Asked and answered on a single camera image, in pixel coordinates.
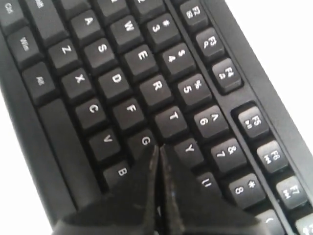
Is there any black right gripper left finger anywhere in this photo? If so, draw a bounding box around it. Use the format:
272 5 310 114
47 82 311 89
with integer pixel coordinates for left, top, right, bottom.
52 145 159 235

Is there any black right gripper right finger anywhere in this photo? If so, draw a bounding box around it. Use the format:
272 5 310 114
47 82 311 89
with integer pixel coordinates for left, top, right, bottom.
159 144 271 235

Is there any black acer keyboard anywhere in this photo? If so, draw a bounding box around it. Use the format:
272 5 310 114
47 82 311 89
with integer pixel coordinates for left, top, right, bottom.
0 0 313 235

